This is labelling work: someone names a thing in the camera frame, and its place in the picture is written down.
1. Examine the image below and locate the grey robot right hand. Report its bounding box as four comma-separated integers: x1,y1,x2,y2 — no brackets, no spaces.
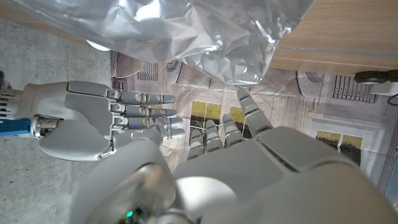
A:
18,80,186,162

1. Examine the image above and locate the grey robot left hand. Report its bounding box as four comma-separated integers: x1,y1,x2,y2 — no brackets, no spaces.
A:
68,88,398,224

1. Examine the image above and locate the aluminum foil sheet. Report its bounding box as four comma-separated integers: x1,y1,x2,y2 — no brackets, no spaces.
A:
9,0,317,85

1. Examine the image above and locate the printed window backdrop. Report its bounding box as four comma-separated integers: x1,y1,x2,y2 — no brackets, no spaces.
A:
110,51,398,212

